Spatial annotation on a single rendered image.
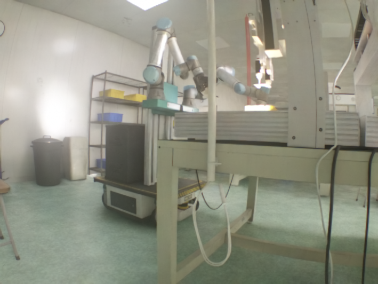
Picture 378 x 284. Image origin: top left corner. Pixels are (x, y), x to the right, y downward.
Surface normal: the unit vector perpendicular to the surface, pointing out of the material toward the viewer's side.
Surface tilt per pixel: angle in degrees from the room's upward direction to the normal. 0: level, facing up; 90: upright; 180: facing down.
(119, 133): 90
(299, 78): 90
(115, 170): 90
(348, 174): 90
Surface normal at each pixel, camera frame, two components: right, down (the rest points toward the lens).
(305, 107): -0.56, 0.00
